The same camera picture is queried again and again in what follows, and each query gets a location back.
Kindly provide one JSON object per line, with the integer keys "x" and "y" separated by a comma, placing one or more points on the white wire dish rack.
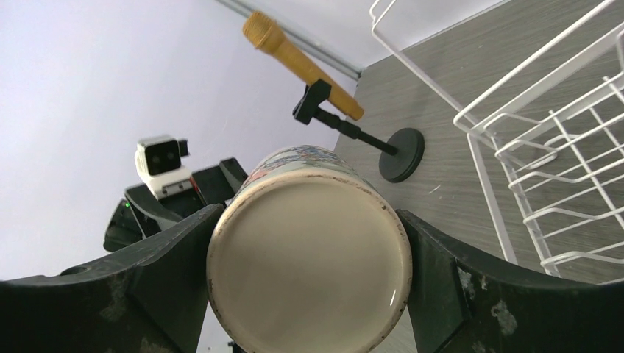
{"x": 555, "y": 125}

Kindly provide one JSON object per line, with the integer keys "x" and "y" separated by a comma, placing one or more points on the brown microphone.
{"x": 265, "y": 34}

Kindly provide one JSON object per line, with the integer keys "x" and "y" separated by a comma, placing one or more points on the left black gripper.
{"x": 140, "y": 215}

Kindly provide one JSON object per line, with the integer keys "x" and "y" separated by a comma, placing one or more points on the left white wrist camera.
{"x": 158, "y": 162}

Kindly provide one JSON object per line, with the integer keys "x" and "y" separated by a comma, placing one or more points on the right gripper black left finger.
{"x": 150, "y": 296}

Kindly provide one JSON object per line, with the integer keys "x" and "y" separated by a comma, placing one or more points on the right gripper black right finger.
{"x": 465, "y": 300}

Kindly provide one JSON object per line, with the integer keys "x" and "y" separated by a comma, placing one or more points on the cream floral cup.
{"x": 308, "y": 257}

